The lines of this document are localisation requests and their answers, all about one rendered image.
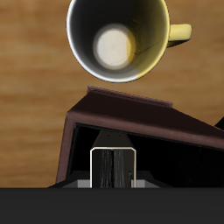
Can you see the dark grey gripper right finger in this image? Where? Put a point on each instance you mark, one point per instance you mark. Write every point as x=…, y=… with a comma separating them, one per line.
x=138, y=183

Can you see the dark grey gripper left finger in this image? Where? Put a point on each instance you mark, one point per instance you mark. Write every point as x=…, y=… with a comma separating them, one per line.
x=83, y=183

